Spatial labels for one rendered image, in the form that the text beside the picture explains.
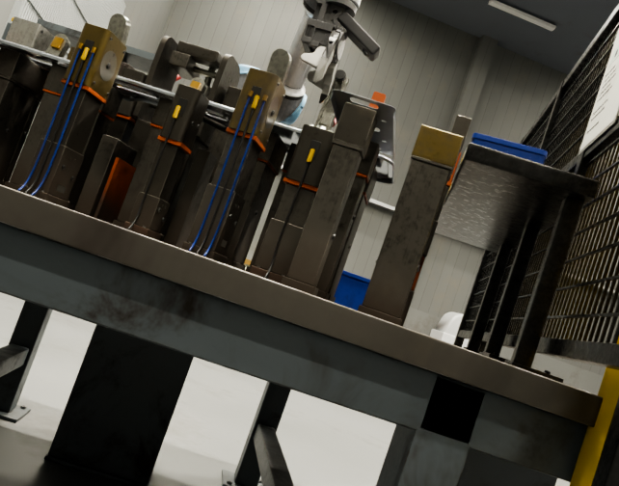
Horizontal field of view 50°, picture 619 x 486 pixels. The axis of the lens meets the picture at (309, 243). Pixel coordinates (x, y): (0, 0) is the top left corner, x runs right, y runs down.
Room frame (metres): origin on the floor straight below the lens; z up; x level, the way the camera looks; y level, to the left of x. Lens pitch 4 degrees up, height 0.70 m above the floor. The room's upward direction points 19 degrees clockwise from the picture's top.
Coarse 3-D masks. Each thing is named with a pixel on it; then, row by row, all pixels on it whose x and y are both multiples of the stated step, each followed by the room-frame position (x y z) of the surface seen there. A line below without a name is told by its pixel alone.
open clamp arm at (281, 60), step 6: (276, 54) 1.21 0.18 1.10; (282, 54) 1.21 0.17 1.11; (288, 54) 1.21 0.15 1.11; (270, 60) 1.21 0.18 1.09; (276, 60) 1.21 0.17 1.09; (282, 60) 1.21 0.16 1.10; (288, 60) 1.21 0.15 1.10; (270, 66) 1.22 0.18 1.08; (276, 66) 1.21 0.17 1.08; (282, 66) 1.21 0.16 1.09; (288, 66) 1.22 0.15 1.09; (270, 72) 1.22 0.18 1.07; (276, 72) 1.22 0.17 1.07; (282, 72) 1.21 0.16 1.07; (282, 78) 1.21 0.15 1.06
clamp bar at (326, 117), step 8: (336, 72) 1.51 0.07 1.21; (344, 72) 1.51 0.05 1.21; (336, 80) 1.51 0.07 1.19; (344, 80) 1.53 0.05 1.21; (336, 88) 1.54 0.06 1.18; (344, 88) 1.53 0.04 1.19; (328, 96) 1.52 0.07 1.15; (328, 104) 1.53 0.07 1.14; (320, 112) 1.52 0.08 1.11; (328, 112) 1.53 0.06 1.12; (320, 120) 1.52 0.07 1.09; (328, 120) 1.52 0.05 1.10; (328, 128) 1.51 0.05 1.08
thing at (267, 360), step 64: (0, 256) 0.78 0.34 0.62; (64, 256) 0.79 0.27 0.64; (128, 320) 0.80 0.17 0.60; (192, 320) 0.81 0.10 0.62; (256, 320) 0.82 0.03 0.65; (0, 384) 2.19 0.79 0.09; (320, 384) 0.83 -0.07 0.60; (384, 384) 0.84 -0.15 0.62; (448, 384) 0.85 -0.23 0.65; (256, 448) 2.13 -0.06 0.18; (448, 448) 0.85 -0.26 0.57; (512, 448) 0.86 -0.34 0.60; (576, 448) 0.87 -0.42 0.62
